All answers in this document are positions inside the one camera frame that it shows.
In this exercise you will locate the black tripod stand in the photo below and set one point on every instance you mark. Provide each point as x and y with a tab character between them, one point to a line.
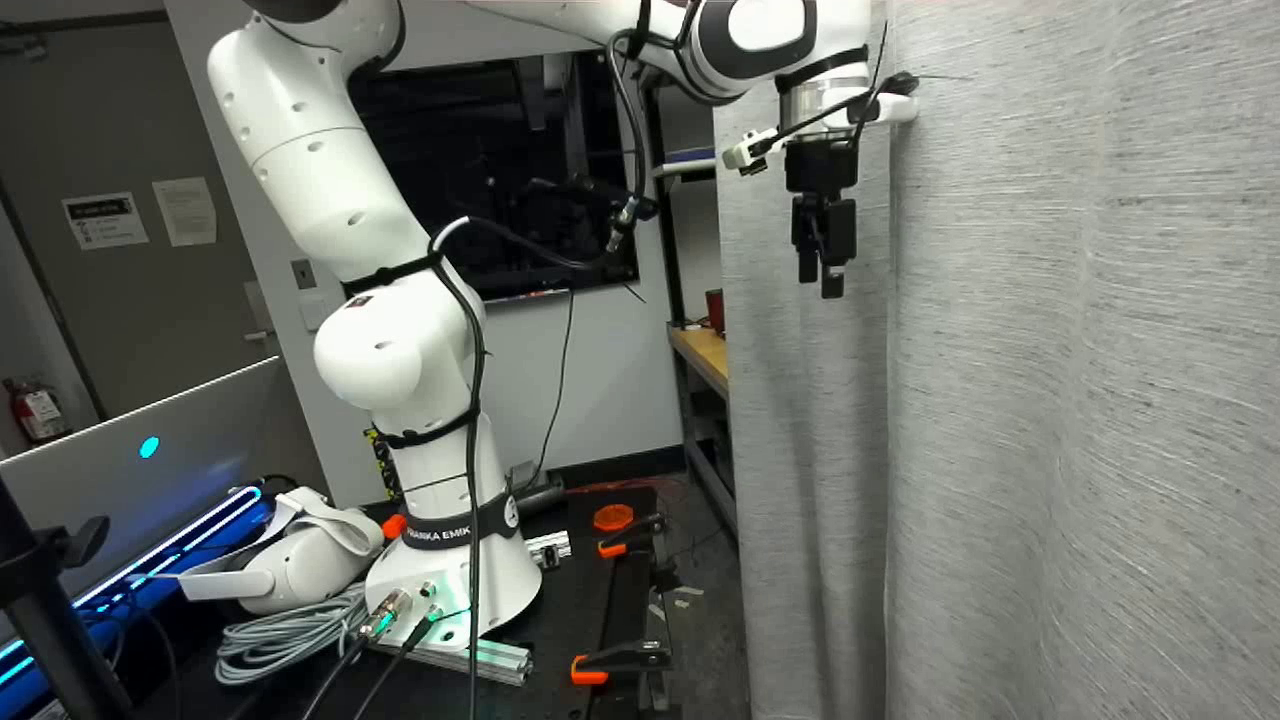
46	616

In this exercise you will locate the white door notice sign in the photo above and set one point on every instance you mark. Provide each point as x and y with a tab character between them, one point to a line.
105	220

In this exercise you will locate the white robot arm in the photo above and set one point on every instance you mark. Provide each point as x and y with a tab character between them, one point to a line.
410	338

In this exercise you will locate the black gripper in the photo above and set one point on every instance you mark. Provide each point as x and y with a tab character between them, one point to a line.
820	178

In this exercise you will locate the white paper sheet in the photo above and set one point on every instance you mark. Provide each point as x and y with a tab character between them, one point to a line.
184	211

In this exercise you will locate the grey door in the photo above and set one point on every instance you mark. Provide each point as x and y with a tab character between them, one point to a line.
111	111

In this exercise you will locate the grey fabric curtain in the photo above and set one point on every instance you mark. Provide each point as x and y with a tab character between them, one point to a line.
1026	462

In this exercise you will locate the wooden top shelf table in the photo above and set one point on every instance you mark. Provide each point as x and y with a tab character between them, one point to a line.
700	380

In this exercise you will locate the orange black clamp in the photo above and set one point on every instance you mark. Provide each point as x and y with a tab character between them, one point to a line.
616	524
639	659

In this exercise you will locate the orange black clamp near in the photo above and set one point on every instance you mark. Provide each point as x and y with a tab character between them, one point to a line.
639	659

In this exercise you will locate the orange black clamp far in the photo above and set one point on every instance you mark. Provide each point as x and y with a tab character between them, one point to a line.
616	524

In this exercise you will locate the black computer monitor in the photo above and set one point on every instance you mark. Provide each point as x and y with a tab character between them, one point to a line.
520	143

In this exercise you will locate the blue lit case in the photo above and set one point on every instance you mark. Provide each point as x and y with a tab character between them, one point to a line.
128	589

